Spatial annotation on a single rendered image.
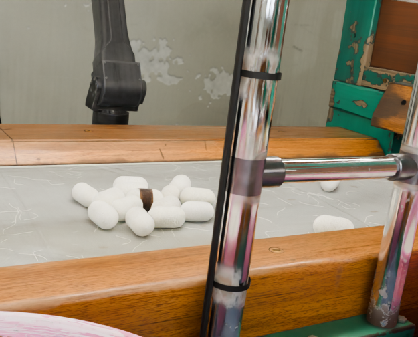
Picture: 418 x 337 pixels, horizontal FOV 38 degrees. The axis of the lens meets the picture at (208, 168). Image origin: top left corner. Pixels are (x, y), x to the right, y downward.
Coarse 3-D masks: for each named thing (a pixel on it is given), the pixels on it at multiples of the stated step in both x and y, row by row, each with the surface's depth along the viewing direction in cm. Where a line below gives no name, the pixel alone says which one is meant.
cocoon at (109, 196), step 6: (102, 192) 56; (108, 192) 56; (114, 192) 57; (120, 192) 57; (96, 198) 55; (102, 198) 55; (108, 198) 55; (114, 198) 56; (120, 198) 57; (108, 204) 55
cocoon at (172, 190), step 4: (164, 188) 61; (168, 188) 60; (172, 188) 61; (176, 188) 61; (164, 192) 60; (168, 192) 60; (172, 192) 60; (176, 192) 60; (164, 196) 60; (176, 196) 60
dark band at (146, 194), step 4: (140, 188) 58; (144, 188) 59; (140, 192) 58; (144, 192) 58; (148, 192) 58; (152, 192) 58; (140, 196) 57; (144, 196) 58; (148, 196) 58; (152, 196) 58; (144, 200) 58; (148, 200) 58; (152, 200) 58; (144, 204) 58; (148, 204) 58; (144, 208) 58; (148, 208) 58
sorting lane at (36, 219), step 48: (0, 192) 59; (48, 192) 61; (288, 192) 71; (336, 192) 74; (384, 192) 76; (0, 240) 48; (48, 240) 49; (96, 240) 50; (144, 240) 51; (192, 240) 53
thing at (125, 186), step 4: (116, 184) 60; (120, 184) 59; (124, 184) 59; (128, 184) 60; (132, 184) 60; (136, 184) 60; (140, 184) 60; (120, 188) 59; (124, 188) 59; (128, 188) 59; (132, 188) 59; (136, 188) 60; (124, 192) 59
